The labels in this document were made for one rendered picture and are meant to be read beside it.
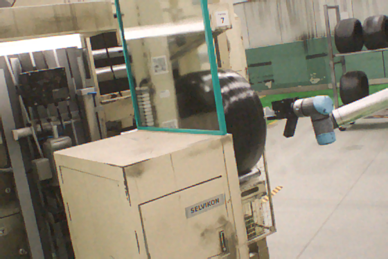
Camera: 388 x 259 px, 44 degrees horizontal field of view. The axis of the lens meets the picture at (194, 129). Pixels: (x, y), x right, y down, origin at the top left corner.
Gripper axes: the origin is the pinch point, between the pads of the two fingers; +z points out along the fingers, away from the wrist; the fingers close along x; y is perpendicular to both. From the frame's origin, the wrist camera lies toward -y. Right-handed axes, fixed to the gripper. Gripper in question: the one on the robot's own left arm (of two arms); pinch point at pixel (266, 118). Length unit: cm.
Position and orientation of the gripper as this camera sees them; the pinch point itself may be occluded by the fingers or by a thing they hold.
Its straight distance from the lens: 218.8
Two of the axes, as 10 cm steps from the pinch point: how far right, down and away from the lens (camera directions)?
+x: -8.0, 2.1, -5.7
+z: -5.6, 0.8, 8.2
